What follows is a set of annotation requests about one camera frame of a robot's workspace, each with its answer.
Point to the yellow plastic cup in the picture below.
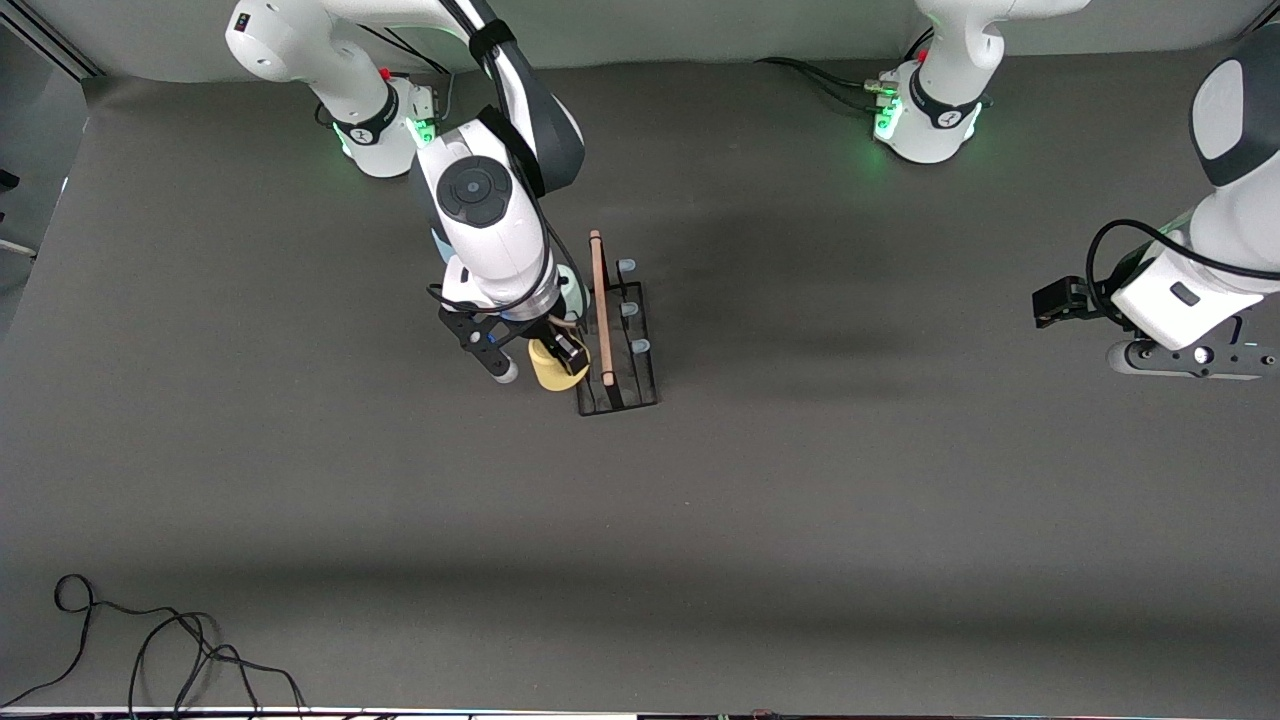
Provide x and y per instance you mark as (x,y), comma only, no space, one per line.
(548,376)

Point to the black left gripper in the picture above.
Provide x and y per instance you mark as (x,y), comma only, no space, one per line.
(1083,300)

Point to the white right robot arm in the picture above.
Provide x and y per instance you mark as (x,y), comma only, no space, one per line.
(480,200)

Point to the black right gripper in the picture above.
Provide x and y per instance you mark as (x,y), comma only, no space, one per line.
(563,347)

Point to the beige tape tag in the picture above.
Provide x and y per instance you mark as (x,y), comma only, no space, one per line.
(563,324)

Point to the pale green plastic cup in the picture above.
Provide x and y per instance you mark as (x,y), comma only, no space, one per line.
(577,292)

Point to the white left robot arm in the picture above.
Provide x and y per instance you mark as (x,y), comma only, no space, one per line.
(940,110)

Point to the dark grey table cloth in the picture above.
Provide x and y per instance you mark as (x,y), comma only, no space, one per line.
(800,500)

